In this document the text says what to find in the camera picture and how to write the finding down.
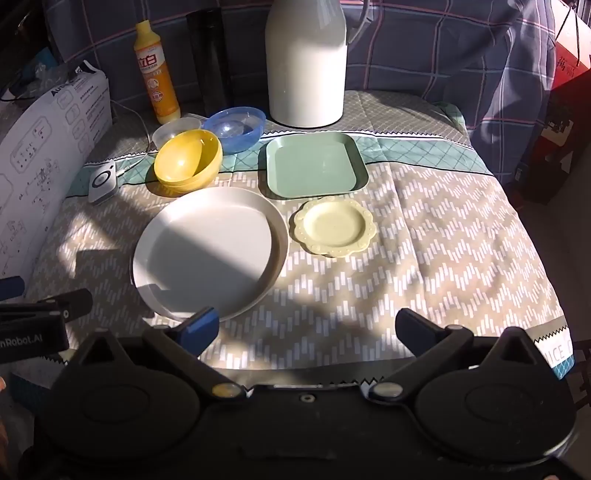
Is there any red gift bag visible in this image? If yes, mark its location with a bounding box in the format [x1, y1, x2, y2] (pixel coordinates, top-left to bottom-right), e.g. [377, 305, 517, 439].
[515, 0, 591, 205]

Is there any beige and green patterned cloth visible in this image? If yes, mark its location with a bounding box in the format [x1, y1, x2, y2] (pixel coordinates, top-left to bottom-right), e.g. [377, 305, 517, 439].
[9, 90, 575, 407]

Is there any white square charger device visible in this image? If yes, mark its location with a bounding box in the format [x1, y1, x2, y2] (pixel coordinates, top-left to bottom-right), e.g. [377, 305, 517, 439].
[88, 162, 120, 205]

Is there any white cable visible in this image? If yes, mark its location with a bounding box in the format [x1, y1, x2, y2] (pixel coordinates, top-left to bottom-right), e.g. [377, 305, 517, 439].
[110, 99, 158, 177]

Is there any crumpled plastic bag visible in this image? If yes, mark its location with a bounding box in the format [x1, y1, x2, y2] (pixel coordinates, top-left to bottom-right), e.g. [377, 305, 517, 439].
[21, 46, 68, 90]

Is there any black cylindrical bottle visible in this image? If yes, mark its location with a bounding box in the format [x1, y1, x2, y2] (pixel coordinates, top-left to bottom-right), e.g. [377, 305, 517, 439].
[186, 8, 234, 116]

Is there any yellow dish soap bottle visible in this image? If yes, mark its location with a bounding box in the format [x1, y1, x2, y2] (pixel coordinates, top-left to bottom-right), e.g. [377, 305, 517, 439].
[133, 21, 182, 125]

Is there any blue transparent bowl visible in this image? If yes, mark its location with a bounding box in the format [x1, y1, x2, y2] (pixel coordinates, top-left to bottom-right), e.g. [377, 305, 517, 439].
[203, 107, 266, 154]

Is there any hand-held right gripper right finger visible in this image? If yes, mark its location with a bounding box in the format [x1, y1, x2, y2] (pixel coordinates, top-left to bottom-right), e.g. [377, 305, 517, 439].
[369, 308, 555, 404]

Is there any small scalloped yellow-green plate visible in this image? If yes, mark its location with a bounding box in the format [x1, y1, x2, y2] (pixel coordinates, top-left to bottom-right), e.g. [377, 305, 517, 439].
[289, 197, 378, 258]

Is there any plaid blue blanket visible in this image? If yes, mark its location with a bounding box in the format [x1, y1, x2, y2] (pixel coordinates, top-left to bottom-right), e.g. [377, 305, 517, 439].
[44, 0, 561, 185]

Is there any yellow bowl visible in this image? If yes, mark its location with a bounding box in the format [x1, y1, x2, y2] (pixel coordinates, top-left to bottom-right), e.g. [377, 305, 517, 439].
[154, 129, 223, 193]

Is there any green square plate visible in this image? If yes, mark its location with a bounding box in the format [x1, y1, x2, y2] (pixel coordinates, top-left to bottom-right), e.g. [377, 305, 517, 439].
[259, 131, 369, 200]

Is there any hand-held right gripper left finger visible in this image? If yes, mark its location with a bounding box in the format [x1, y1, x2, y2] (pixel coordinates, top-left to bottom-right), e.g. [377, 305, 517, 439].
[69, 307, 247, 402]

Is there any white thermos jug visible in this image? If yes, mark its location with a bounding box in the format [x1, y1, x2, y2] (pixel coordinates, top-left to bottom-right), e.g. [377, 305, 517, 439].
[264, 0, 371, 127]

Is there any clear small bowl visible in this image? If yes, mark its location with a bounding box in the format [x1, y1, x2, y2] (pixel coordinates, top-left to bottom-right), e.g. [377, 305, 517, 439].
[152, 117, 204, 151]

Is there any white round plate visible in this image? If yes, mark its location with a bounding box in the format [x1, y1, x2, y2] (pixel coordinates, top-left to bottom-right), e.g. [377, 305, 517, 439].
[132, 186, 289, 323]

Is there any white printed cardboard box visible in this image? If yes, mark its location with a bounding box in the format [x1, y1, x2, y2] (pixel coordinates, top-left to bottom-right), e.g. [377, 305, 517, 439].
[0, 69, 113, 282]

